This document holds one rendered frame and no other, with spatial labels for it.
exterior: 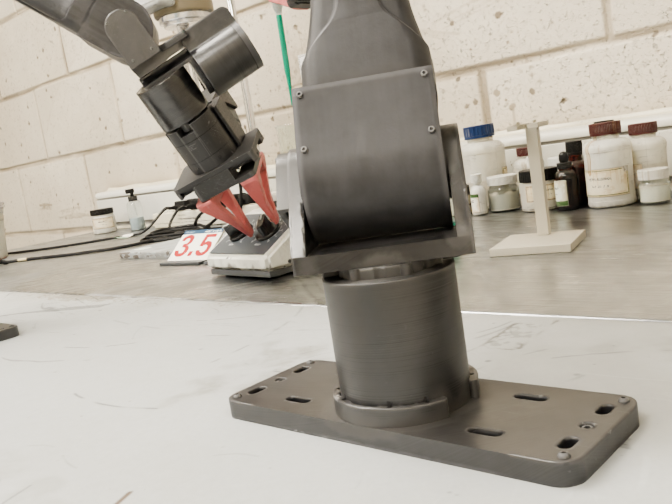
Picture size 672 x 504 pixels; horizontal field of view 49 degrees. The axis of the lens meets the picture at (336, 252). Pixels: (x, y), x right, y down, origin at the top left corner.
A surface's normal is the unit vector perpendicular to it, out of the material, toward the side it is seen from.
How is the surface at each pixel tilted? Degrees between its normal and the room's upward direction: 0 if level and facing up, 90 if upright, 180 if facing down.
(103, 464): 0
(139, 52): 90
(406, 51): 66
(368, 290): 90
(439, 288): 90
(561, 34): 90
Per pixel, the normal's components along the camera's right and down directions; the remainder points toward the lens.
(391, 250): -0.14, 0.16
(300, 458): -0.15, -0.98
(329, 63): -0.19, -0.24
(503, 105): -0.67, 0.21
